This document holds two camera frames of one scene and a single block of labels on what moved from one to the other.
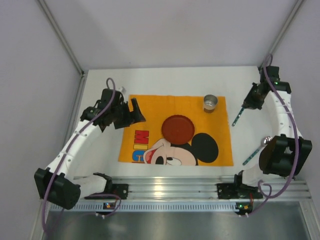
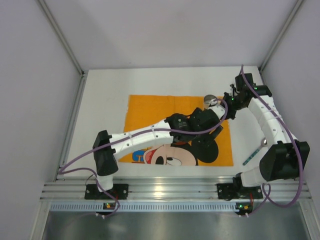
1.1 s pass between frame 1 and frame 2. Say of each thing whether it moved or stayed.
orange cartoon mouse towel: stayed
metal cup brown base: stayed
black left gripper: moved
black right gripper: moved
